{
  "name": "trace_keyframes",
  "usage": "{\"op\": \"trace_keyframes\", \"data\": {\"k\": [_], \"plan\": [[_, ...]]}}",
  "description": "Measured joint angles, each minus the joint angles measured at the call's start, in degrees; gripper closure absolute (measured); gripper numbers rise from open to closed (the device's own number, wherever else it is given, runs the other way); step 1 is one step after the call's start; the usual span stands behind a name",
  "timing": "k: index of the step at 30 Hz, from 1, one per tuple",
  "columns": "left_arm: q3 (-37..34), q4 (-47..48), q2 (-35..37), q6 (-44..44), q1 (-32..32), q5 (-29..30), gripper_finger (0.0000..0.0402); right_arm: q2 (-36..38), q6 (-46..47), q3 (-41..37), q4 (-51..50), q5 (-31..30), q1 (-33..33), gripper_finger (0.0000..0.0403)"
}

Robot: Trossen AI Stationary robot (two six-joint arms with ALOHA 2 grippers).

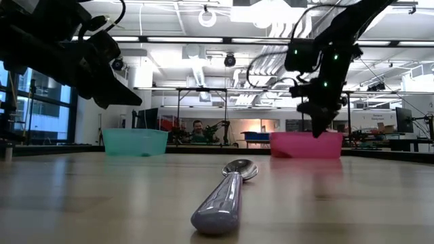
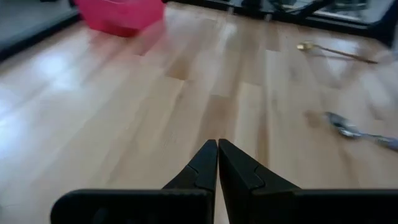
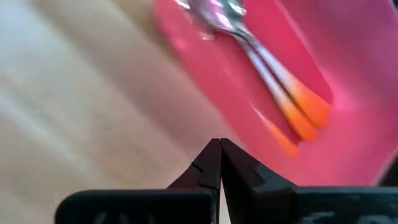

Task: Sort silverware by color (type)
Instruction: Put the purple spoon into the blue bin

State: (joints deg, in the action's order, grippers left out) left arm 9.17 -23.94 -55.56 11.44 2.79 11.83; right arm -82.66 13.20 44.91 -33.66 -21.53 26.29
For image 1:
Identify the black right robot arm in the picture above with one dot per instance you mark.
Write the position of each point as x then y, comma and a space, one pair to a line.
339, 30

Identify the teal plastic bin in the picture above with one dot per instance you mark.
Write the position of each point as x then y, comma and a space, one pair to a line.
135, 142

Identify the black aluminium table frame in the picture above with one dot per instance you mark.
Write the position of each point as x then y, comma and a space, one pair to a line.
51, 149

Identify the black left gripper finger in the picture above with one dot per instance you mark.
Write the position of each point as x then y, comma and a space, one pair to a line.
118, 96

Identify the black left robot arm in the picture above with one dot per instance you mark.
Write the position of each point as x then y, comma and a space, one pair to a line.
30, 44

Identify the black background robot arm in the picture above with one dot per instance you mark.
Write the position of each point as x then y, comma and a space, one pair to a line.
217, 130

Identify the small white cylinder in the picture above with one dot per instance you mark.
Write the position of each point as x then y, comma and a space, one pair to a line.
8, 152

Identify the blue plastic crate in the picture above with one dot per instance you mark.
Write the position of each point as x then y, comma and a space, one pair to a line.
256, 136

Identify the black round ceiling spotlight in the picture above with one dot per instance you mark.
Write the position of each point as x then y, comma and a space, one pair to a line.
229, 60
118, 65

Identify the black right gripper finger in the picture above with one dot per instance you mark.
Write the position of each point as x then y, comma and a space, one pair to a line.
329, 120
318, 125

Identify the person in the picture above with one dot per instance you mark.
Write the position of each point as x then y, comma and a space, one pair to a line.
198, 130

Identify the large dark-framed window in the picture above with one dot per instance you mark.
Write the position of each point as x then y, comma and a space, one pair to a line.
44, 115

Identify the pink plastic bin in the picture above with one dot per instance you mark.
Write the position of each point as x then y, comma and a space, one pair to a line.
298, 147

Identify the long ceiling light fixture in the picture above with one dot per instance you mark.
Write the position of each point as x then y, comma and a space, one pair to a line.
183, 39

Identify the black computer monitor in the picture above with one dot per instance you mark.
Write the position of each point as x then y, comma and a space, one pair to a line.
404, 120
147, 118

